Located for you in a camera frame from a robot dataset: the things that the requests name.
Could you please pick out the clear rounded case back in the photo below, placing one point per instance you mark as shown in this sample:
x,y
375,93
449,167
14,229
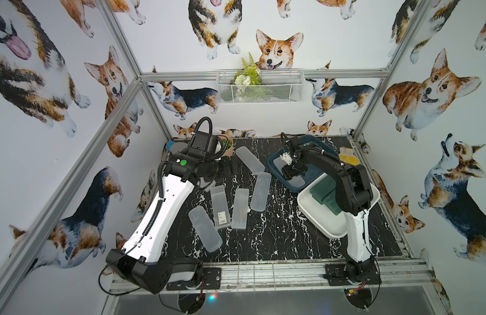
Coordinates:
x,y
250,160

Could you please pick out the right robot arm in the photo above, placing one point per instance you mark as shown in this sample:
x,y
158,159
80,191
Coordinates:
x,y
354,195

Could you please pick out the clear case with pencil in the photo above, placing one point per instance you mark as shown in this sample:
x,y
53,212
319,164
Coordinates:
x,y
240,209

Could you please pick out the clear rounded case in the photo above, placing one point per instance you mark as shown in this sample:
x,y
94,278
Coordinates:
x,y
205,229
250,160

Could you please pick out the clear case with red pen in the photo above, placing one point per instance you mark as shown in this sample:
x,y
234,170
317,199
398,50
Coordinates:
x,y
296,181

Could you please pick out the white wire wall basket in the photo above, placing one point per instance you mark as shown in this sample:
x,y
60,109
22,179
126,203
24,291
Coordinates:
x,y
282,86

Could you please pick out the grey work glove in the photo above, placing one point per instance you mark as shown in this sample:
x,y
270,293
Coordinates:
x,y
175,147

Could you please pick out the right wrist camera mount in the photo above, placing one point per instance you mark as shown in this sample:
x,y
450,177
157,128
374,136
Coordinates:
x,y
286,157

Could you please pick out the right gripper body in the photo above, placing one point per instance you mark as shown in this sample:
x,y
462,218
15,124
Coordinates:
x,y
293,169

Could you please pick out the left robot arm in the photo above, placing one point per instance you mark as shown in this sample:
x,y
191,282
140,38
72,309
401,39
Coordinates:
x,y
140,259

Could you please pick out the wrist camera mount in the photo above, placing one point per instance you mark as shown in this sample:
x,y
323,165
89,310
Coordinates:
x,y
286,157
203,145

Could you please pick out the teal storage box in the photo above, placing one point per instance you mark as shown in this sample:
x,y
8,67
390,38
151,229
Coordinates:
x,y
312,171

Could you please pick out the clear rounded case front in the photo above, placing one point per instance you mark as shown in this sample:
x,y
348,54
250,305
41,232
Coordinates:
x,y
205,229

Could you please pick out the yellow work glove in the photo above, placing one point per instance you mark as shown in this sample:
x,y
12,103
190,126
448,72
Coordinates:
x,y
348,156

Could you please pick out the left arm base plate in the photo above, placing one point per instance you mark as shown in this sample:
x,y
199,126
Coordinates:
x,y
204,278

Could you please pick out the artificial fern with flower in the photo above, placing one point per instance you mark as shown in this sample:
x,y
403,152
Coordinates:
x,y
246,77

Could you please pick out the clear case with barcode label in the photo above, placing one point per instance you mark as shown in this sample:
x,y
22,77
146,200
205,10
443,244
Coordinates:
x,y
221,215

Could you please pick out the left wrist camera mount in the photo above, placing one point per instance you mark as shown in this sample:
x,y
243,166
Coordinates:
x,y
203,145

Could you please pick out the pink pot with green plant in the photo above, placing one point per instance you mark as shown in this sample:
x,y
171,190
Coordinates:
x,y
227,146

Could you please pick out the dark green case with pens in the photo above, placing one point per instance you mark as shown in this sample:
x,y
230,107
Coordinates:
x,y
324,187

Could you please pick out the white storage box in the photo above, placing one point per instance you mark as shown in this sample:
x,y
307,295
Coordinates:
x,y
331,225

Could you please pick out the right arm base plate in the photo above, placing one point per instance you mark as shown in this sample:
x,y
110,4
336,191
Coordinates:
x,y
350,275

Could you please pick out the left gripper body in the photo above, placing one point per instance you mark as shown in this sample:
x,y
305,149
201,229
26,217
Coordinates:
x,y
230,165

